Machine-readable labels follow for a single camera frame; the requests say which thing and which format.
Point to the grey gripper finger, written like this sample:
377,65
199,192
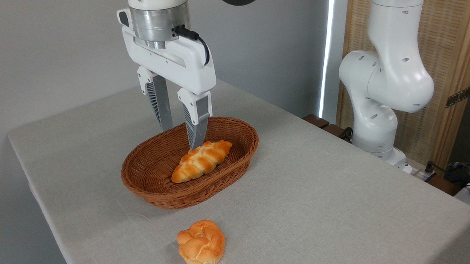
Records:
161,100
197,122

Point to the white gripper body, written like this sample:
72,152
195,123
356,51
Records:
190,67

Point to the long braided bread loaf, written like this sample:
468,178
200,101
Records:
201,162

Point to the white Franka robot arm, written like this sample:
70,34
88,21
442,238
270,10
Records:
390,75

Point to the round knotted bread roll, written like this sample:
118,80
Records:
201,245

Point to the brown oval wicker basket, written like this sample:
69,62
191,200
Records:
152,176

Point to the light grey tablecloth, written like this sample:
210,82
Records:
335,213

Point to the white power strip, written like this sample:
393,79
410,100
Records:
422,174

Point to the black power plug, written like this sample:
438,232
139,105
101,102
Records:
429,167

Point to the dark metal screen hinge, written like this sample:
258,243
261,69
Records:
459,96

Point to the wooden woven folding screen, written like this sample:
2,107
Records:
452,47

